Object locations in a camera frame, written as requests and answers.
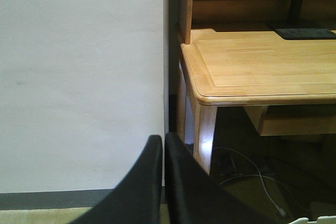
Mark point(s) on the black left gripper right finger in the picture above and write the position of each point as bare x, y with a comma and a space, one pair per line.
193, 197

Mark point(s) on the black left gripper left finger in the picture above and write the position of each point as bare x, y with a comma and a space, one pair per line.
137, 198

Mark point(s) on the wooden desk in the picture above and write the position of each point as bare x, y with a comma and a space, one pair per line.
229, 57

